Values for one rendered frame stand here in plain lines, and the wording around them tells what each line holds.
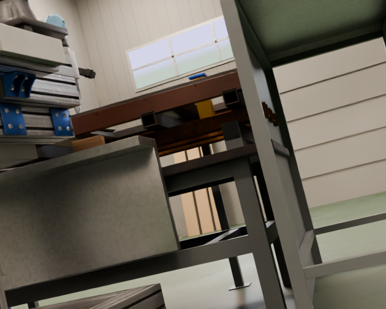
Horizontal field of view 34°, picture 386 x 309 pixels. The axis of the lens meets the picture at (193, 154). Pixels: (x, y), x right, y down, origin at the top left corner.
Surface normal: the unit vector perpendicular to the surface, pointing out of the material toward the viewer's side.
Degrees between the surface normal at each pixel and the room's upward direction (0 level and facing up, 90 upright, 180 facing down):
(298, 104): 90
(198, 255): 90
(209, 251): 90
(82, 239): 90
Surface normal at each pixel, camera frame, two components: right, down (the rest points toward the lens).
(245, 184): -0.21, -0.03
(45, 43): 0.90, -0.25
